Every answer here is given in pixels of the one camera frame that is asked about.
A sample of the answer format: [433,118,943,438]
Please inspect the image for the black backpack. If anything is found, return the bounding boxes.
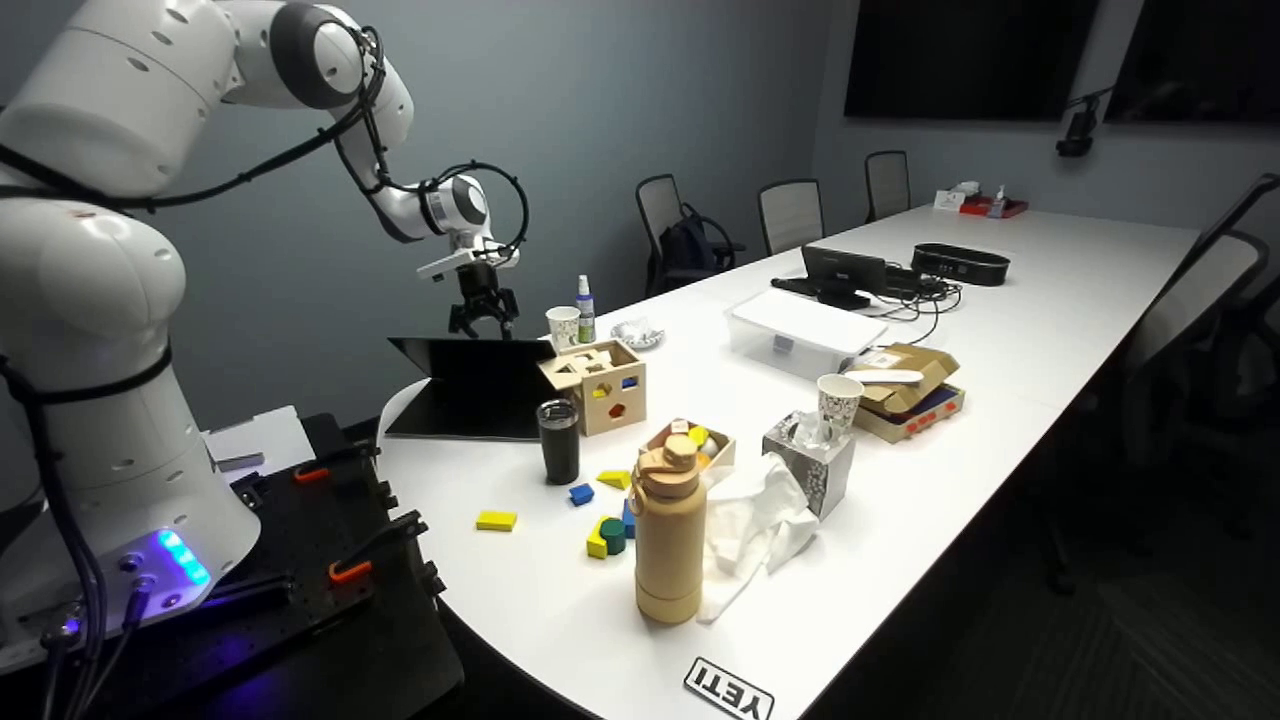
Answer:
[653,204,738,294]

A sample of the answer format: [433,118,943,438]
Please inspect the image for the tangled cables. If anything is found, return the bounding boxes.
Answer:
[872,280,967,350]

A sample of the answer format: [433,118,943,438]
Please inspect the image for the blue spray bottle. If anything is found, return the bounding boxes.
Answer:
[571,274,599,350]

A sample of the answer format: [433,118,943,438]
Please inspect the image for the wooden shape sorter box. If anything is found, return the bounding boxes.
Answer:
[535,336,653,440]

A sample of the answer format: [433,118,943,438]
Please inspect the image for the grey office chair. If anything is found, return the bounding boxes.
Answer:
[752,178,828,257]
[861,144,918,226]
[1115,229,1272,417]
[1204,169,1280,294]
[632,169,691,294]

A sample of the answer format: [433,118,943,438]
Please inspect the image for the black oval case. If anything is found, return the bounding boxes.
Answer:
[909,242,1015,289]

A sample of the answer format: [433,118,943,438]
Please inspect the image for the tan water bottle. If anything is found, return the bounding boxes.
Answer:
[629,433,712,633]

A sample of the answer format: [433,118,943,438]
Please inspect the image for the patterned paper cup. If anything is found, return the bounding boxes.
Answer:
[541,305,589,359]

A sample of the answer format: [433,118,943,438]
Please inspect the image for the white board sheet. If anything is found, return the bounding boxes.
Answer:
[198,404,319,482]

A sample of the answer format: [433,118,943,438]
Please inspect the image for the open cardboard box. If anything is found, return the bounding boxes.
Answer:
[842,341,967,446]

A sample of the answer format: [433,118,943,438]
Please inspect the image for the small clear plastic wrap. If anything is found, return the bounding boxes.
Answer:
[608,315,666,357]

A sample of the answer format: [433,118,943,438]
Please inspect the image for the crumpled clear plastic bag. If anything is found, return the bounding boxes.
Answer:
[694,457,823,629]

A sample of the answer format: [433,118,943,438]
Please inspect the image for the wooden tray of coloured blocks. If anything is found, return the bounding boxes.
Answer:
[659,412,738,490]

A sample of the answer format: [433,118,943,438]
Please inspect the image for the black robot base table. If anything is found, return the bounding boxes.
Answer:
[0,412,473,720]

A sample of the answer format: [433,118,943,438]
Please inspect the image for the black wall mounted camera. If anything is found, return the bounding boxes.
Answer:
[1051,84,1115,163]

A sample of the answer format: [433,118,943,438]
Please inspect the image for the wall television screen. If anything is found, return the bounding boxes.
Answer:
[838,0,1107,126]
[1104,0,1280,129]

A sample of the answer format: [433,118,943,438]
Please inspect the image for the red flat item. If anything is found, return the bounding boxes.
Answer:
[959,191,1031,226]

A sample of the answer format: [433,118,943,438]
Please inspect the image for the black clamp with orange tips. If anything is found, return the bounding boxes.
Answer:
[288,440,388,491]

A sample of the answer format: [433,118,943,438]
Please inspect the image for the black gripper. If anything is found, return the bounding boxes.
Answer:
[444,261,522,341]

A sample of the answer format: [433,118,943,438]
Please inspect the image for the black monitor on stand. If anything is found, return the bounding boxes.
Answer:
[768,246,951,313]

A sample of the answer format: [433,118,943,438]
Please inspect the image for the white item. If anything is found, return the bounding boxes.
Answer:
[926,180,985,215]

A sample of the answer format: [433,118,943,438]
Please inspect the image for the black tumbler cup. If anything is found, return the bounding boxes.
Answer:
[533,398,589,490]

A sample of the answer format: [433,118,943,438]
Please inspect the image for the white plastic storage box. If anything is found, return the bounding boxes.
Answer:
[724,285,889,377]

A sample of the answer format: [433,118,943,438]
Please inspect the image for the white paper cup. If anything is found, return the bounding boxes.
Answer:
[812,372,866,440]

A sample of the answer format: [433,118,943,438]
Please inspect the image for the black laptop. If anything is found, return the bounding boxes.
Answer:
[382,334,560,446]

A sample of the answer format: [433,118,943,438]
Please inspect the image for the YETI sticker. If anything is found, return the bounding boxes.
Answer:
[679,652,778,720]

